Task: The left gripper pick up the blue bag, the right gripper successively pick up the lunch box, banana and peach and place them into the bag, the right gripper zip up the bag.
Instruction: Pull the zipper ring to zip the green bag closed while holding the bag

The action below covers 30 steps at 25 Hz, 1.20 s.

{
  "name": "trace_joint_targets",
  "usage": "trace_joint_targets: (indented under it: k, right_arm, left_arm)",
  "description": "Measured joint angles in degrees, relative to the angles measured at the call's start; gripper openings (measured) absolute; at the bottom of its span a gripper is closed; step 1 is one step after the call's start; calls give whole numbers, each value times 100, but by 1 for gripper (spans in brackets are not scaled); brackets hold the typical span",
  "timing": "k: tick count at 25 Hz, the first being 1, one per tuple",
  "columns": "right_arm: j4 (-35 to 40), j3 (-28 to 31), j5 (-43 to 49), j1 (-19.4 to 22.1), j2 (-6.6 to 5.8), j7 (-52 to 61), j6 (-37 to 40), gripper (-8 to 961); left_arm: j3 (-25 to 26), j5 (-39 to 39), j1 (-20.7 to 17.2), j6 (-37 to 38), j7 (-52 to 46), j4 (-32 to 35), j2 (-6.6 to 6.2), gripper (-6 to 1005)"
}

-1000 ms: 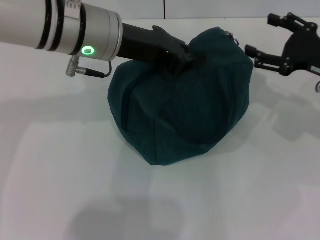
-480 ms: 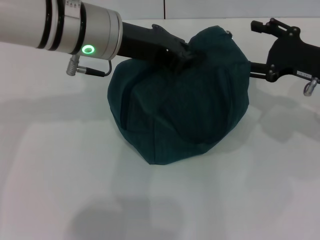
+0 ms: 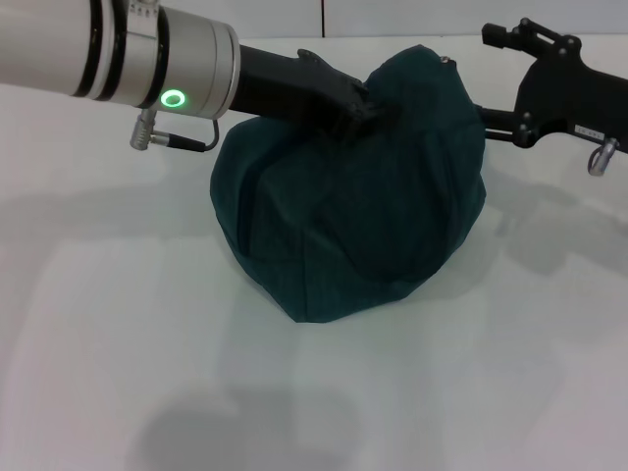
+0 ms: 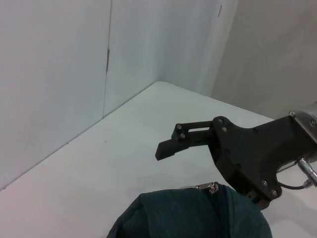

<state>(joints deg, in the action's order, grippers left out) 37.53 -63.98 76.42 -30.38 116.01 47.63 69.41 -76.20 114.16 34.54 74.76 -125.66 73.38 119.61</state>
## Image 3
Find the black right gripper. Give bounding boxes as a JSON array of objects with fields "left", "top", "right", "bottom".
[{"left": 473, "top": 17, "right": 628, "bottom": 151}]

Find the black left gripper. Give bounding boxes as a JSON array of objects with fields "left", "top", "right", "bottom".
[{"left": 230, "top": 44, "right": 401, "bottom": 145}]

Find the dark teal insulated lunch bag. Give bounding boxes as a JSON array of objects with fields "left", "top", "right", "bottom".
[{"left": 208, "top": 43, "right": 488, "bottom": 325}]

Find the grey right arm cable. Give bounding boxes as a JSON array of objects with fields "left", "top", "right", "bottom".
[{"left": 587, "top": 136, "right": 621, "bottom": 177}]

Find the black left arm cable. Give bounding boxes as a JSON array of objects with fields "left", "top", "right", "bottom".
[{"left": 159, "top": 119, "right": 220, "bottom": 154}]

